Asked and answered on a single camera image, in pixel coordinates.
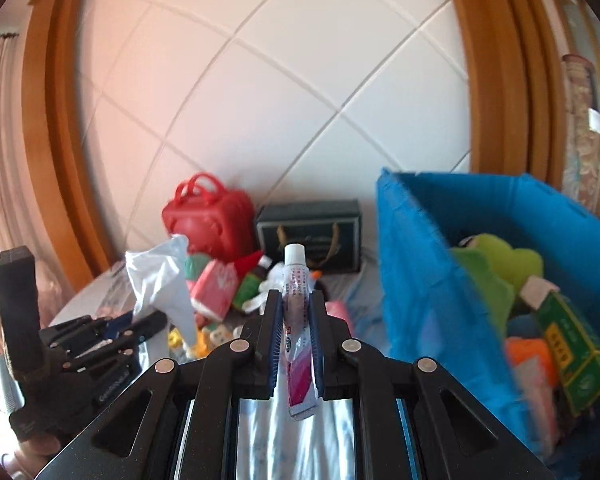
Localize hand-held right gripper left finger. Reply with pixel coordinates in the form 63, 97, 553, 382
32, 287, 286, 480

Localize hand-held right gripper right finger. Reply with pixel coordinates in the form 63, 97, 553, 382
307, 290, 556, 480

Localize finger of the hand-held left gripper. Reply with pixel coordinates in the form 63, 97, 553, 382
39, 310, 134, 349
61, 311, 169, 372

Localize white toothpaste tube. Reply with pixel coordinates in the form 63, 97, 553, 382
281, 243, 317, 421

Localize white plastic bag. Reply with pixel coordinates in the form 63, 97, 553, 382
125, 233, 199, 347

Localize blue storage box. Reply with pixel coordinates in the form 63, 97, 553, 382
376, 167, 600, 480

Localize green cardboard box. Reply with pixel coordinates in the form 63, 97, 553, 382
534, 290, 600, 417

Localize pink tissue pack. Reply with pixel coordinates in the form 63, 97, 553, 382
325, 300, 355, 333

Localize yellow toy pieces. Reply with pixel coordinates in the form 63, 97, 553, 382
169, 324, 243, 358

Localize white striped bedsheet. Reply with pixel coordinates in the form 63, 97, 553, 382
50, 260, 396, 480

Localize white plush toy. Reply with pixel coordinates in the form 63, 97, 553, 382
257, 262, 323, 308

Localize green red plush toy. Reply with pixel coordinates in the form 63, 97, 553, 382
231, 250, 267, 313

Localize pink white cardboard box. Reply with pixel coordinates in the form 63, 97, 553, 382
187, 259, 242, 322

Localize dark green gift bag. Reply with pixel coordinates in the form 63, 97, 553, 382
255, 200, 364, 274

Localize red handbag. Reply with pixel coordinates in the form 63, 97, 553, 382
161, 172, 256, 265

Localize orange soft item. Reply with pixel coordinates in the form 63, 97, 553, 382
504, 337, 557, 376

